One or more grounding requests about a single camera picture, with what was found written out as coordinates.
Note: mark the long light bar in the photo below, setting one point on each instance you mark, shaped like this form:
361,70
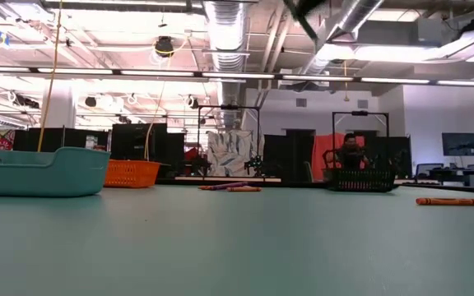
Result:
237,75

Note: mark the small background robot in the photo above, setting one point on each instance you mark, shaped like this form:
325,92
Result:
255,164

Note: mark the person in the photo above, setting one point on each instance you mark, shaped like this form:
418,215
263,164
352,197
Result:
350,152

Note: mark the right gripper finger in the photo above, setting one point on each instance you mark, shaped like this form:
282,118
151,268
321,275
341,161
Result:
303,22

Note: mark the black partition panel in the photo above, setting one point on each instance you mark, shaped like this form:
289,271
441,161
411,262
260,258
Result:
138,141
286,156
393,152
47,140

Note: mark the orange crayon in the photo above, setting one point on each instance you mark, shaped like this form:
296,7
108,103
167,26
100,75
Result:
447,202
205,188
245,189

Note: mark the dark wall monitor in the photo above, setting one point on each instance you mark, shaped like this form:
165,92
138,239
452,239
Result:
461,144

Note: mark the black stand frame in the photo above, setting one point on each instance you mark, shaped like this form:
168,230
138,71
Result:
229,107
360,113

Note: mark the teal table mat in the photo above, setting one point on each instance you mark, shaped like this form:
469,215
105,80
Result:
237,246

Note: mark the black plastic basket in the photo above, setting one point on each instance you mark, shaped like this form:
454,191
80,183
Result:
362,181

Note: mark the wooden table board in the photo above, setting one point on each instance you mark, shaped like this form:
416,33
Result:
229,179

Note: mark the silver ventilation duct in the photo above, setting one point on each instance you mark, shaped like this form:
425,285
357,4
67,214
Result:
344,20
224,41

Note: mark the purple crayon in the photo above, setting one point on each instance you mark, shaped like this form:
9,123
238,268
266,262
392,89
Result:
230,186

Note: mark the desk with equipment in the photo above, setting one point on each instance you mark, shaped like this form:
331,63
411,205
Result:
455,172

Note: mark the orange plastic basket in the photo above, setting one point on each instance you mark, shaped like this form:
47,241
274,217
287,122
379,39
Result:
132,174

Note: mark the white leaf print cloth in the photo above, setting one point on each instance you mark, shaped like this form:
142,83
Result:
233,152

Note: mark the black ceiling camera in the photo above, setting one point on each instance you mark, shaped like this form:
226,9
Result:
164,46

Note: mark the orange red cloth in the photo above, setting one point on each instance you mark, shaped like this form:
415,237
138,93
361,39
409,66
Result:
323,152

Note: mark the clear plastic container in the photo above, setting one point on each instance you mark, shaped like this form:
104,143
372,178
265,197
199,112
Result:
35,172

